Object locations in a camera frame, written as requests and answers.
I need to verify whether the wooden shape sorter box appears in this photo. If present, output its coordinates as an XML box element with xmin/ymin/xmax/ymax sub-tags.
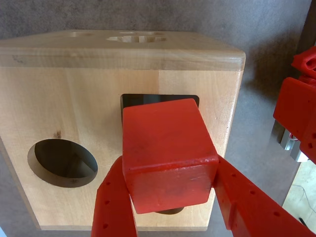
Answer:
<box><xmin>0</xmin><ymin>29</ymin><xmax>247</xmax><ymax>232</ymax></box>

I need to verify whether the aluminium rail profile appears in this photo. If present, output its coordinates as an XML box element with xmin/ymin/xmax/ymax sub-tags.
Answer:
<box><xmin>271</xmin><ymin>120</ymin><xmax>312</xmax><ymax>163</ymax></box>

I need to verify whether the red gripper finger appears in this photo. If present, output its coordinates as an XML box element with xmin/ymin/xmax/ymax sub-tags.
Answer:
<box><xmin>211</xmin><ymin>158</ymin><xmax>316</xmax><ymax>237</ymax></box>
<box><xmin>90</xmin><ymin>157</ymin><xmax>138</xmax><ymax>237</ymax></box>

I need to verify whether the red cube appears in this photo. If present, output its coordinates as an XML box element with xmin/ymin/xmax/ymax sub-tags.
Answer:
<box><xmin>121</xmin><ymin>98</ymin><xmax>220</xmax><ymax>215</ymax></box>

